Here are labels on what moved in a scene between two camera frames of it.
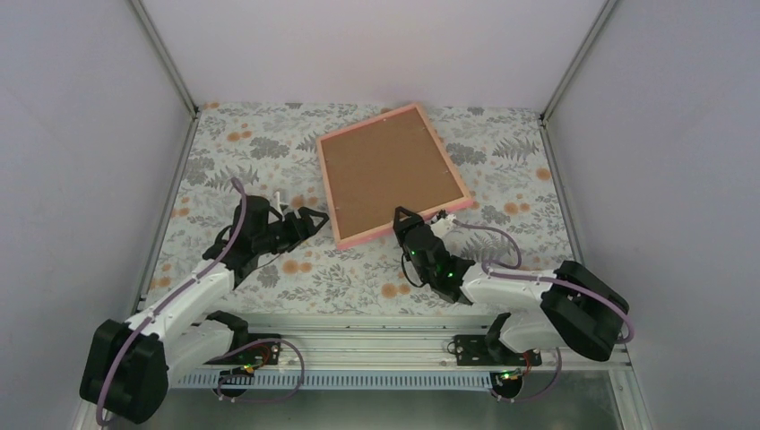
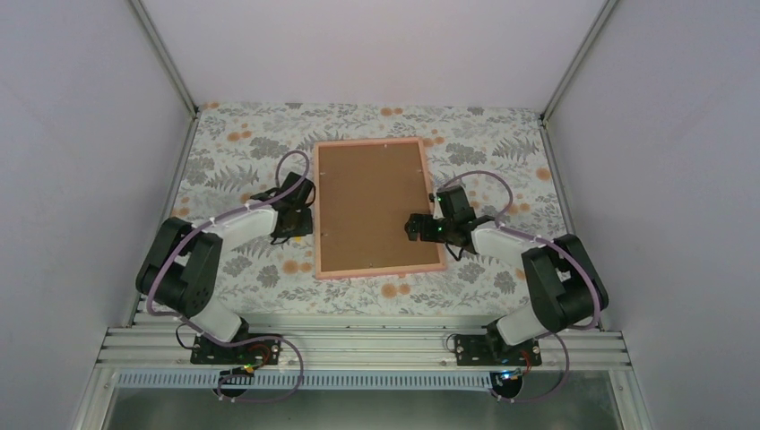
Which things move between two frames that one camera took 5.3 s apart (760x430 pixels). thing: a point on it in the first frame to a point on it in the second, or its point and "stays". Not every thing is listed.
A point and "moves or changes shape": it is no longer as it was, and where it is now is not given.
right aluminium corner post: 543,117 stays
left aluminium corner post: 163,57 stays
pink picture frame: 373,167 moves or changes shape
